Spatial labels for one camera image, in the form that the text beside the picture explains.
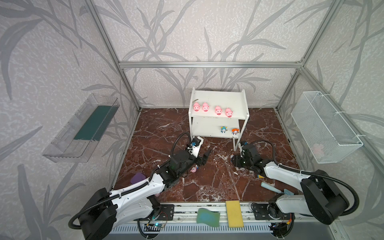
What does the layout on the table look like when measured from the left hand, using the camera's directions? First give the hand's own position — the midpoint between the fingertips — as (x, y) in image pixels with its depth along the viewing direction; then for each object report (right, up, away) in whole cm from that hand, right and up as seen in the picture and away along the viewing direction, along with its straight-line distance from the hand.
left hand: (207, 142), depth 75 cm
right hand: (+17, -10, +16) cm, 25 cm away
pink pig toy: (-5, +18, -2) cm, 19 cm away
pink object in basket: (+55, -4, -2) cm, 55 cm away
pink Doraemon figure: (-8, -18, +11) cm, 22 cm away
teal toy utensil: (+41, -27, +3) cm, 49 cm away
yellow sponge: (+13, -36, -3) cm, 38 cm away
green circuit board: (-23, -39, -5) cm, 46 cm away
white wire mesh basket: (+51, +4, -12) cm, 53 cm away
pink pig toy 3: (+5, +16, -4) cm, 17 cm away
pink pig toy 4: (+10, +15, -5) cm, 19 cm away
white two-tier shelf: (+1, +9, +15) cm, 18 cm away
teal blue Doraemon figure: (+10, +6, +9) cm, 14 cm away
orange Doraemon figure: (+16, +5, +7) cm, 18 cm away
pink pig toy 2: (-1, +18, -3) cm, 18 cm away
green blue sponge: (-1, -36, -3) cm, 36 cm away
